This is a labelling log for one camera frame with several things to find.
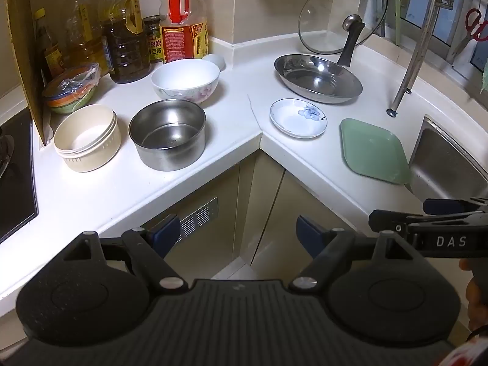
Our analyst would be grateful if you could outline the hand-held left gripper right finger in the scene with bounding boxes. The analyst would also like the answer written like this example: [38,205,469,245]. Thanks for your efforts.
[289,214,417,292]

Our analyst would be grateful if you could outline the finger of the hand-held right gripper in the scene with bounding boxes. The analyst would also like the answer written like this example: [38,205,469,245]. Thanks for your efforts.
[368,209,475,234]
[422,197,488,215]

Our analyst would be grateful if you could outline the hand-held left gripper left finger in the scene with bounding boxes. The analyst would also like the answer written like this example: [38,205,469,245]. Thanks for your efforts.
[63,214,188,293]

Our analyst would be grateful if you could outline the green square plate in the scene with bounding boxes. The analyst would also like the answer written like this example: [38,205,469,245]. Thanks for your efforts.
[339,117,413,185]

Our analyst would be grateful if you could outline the stainless steel bowl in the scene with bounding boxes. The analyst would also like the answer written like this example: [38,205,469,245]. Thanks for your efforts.
[128,98,207,171]

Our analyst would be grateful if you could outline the small white floral dish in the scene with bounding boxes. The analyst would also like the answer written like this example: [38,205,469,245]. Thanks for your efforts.
[269,98,328,139]

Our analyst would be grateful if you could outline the cream ribbed bowl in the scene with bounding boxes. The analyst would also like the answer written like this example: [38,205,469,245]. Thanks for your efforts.
[53,104,123,173]

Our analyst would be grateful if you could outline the white floral bowl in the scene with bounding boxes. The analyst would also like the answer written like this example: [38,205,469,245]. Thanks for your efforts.
[151,58,221,105]

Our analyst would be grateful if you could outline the person's right forearm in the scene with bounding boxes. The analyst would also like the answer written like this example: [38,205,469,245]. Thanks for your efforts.
[438,330,488,366]

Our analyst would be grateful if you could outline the person's right hand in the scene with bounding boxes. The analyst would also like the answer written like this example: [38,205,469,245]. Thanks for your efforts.
[458,258,488,333]

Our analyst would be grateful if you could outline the cabinet vent grille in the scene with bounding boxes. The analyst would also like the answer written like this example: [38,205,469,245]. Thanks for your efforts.
[177,197,220,239]

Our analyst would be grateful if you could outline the stainless steel sink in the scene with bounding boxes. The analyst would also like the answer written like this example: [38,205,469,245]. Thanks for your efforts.
[408,114,488,206]

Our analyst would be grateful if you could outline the beige cabinet door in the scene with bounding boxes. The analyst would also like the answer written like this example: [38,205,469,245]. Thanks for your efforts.
[244,150,367,271]
[95,149,248,279]

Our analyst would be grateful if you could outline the black cooktop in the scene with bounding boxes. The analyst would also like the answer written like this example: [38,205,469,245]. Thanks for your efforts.
[0,109,41,245]

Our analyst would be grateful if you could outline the plastic wrapped colourful bowl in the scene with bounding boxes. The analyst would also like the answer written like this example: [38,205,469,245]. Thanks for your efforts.
[41,63,102,115]

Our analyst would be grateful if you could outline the white egg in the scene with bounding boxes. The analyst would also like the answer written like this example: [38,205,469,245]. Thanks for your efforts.
[202,53,226,72]

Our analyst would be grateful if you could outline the large dark oil bottle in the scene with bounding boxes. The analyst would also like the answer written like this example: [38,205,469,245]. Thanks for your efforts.
[100,0,153,84]

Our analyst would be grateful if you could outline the sauce jar with green lid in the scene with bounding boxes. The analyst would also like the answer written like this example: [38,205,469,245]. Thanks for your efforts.
[142,15,165,63]

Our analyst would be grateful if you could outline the green cutting board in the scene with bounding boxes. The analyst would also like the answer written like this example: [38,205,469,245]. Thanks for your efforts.
[393,0,405,46]

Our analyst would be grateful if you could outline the small bottle with yellow cap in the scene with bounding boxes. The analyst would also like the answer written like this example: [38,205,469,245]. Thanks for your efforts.
[34,8,65,81]

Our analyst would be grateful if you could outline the slim yellow oil bottle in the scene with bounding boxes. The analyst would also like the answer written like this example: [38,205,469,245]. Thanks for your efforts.
[63,0,109,79]

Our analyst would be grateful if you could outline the brown cardboard panel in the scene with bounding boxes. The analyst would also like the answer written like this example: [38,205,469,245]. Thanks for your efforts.
[5,0,54,147]

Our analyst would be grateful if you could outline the red handled scissors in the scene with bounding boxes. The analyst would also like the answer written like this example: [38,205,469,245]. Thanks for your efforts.
[446,8,488,67]

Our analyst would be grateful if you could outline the clear bottle with red handle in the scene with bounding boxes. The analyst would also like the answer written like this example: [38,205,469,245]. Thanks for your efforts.
[159,0,210,64]

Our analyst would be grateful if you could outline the glass lid with black handle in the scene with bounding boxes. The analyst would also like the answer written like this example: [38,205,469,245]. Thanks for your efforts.
[297,0,389,67]

